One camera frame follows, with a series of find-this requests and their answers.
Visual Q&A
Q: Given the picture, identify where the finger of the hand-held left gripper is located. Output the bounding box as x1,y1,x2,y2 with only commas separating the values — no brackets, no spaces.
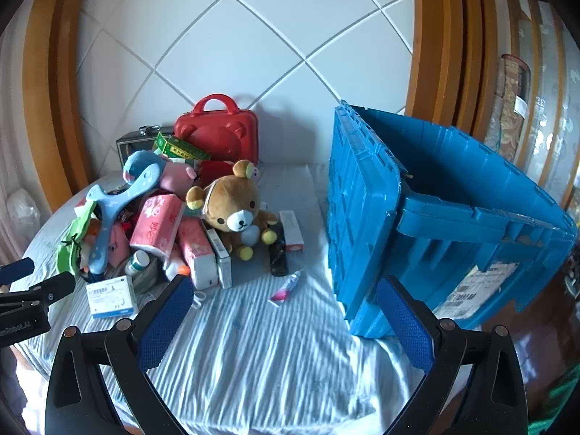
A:
0,257,36,284
0,272,76,314

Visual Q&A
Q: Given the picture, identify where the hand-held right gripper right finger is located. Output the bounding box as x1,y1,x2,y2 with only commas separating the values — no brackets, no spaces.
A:
376,274,529,435

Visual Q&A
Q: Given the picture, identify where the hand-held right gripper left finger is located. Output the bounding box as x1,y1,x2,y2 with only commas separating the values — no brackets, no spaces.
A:
44,274,195,435

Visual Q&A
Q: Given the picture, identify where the white medicine bottle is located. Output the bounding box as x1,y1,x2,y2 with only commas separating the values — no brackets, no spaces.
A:
124,250,151,277

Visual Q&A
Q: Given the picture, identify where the blue plastic storage crate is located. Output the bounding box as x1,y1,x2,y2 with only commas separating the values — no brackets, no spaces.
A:
327,102,580,340

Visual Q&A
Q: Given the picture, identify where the brown bear plush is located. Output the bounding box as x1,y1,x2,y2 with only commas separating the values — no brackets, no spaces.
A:
186,159,279,261

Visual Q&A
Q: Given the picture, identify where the green cloth pouch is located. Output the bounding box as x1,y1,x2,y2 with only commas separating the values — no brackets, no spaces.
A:
55,202,98,277

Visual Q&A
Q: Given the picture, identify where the white blue medicine box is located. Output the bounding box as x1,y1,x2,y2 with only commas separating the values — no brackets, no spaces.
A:
86,275,138,319

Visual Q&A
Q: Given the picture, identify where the clear plastic bag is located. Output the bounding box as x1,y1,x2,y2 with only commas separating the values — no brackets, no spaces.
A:
7,188,41,229

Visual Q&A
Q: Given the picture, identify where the pink tissue pack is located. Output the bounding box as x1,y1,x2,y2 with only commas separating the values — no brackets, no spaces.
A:
177,217,217,290
130,194,186,258

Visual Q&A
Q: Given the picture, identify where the pig plush orange dress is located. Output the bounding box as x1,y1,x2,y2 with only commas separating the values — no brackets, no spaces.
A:
88,217,131,264

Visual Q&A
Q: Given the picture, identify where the long white box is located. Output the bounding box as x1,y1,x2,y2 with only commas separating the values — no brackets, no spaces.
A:
204,227,233,289

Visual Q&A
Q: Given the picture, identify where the light blue Y-shaped toy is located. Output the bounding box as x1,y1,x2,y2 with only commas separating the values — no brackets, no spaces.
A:
87,163,161,273

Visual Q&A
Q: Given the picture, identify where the white curtain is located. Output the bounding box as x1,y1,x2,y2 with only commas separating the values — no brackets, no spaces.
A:
0,22,55,264

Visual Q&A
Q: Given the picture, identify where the small cream tube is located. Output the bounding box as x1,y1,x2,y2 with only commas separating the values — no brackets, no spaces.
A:
269,269,303,304

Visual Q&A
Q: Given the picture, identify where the pink plush toy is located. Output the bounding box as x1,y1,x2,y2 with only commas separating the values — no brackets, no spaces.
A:
158,158,200,198

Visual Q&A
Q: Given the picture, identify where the white box red print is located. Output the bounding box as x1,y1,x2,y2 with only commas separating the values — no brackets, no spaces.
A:
278,210,305,253

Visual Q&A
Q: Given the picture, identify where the blue plush toy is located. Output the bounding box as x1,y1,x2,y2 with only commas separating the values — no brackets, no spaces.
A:
122,151,166,186

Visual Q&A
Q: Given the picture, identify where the dark gift box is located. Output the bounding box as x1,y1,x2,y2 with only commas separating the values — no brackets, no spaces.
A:
116,131,175,170

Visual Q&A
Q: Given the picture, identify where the green fabric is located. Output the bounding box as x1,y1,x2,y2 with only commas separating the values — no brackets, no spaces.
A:
530,362,580,435

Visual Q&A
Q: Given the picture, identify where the green flat box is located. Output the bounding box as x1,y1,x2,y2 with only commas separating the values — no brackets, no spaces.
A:
153,132,211,161

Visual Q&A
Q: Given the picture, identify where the red toy suitcase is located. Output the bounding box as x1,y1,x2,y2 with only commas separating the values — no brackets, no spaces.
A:
173,94,259,186

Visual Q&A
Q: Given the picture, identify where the rolled patterned carpet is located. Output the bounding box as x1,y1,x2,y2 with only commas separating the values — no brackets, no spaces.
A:
485,54,532,155

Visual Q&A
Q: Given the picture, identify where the wooden glass door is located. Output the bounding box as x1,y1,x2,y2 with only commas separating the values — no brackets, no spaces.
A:
501,0,580,209

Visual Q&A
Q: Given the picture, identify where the wooden frame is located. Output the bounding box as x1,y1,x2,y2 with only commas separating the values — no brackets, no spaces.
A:
22,0,119,211
405,0,504,146

